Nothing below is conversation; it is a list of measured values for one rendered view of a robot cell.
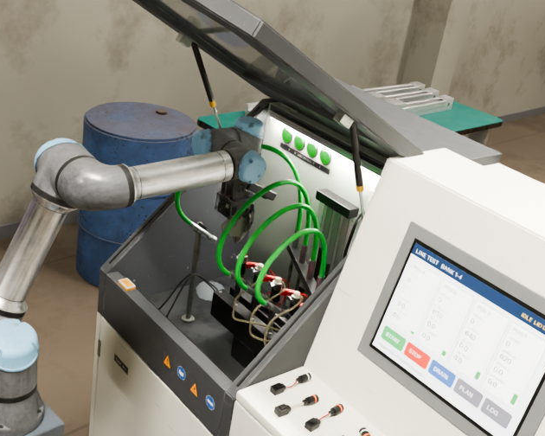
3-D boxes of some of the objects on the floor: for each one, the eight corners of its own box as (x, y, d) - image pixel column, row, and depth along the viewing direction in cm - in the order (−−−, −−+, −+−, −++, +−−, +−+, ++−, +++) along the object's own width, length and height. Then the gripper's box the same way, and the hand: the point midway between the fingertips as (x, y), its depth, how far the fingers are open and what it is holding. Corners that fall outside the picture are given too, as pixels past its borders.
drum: (129, 233, 460) (141, 92, 423) (202, 271, 433) (222, 125, 395) (51, 263, 415) (57, 109, 378) (128, 308, 388) (143, 147, 351)
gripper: (217, 169, 207) (208, 239, 216) (237, 182, 201) (227, 253, 210) (242, 165, 213) (233, 234, 222) (263, 178, 207) (251, 247, 216)
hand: (238, 238), depth 217 cm, fingers closed
